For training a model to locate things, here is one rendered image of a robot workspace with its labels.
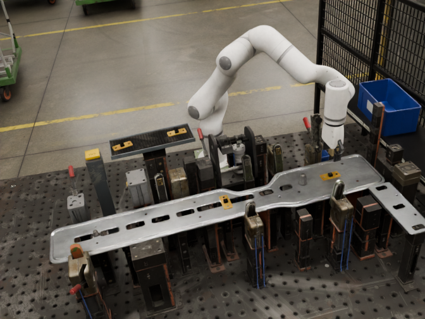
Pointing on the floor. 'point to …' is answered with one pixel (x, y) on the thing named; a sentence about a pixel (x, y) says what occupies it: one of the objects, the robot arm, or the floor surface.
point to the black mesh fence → (370, 49)
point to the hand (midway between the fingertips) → (331, 152)
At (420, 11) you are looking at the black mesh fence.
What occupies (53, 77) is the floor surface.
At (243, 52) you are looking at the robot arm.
